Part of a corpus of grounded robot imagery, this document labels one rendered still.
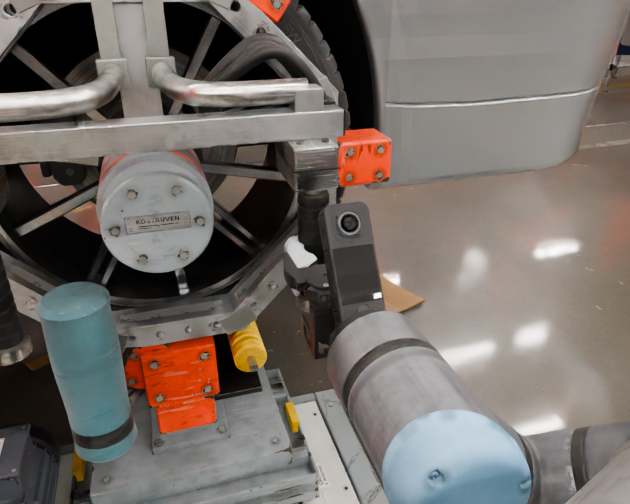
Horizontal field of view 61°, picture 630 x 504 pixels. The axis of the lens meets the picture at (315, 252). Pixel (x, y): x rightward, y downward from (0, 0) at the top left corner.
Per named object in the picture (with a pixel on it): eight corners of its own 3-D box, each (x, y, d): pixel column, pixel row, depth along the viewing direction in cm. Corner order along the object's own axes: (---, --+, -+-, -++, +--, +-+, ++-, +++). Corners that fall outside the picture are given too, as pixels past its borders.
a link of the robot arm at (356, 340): (342, 349, 41) (454, 327, 44) (323, 315, 46) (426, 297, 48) (340, 434, 46) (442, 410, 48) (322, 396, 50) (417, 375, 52)
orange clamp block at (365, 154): (322, 172, 90) (372, 167, 93) (337, 188, 84) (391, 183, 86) (322, 131, 87) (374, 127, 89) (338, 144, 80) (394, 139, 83)
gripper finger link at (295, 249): (270, 277, 67) (300, 316, 59) (268, 234, 64) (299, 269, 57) (293, 272, 68) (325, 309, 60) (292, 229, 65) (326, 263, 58)
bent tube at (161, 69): (281, 81, 75) (278, -3, 70) (324, 112, 58) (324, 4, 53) (149, 89, 70) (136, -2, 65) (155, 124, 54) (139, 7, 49)
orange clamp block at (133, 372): (123, 319, 91) (122, 363, 95) (122, 347, 85) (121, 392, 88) (166, 319, 94) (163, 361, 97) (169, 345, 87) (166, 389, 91)
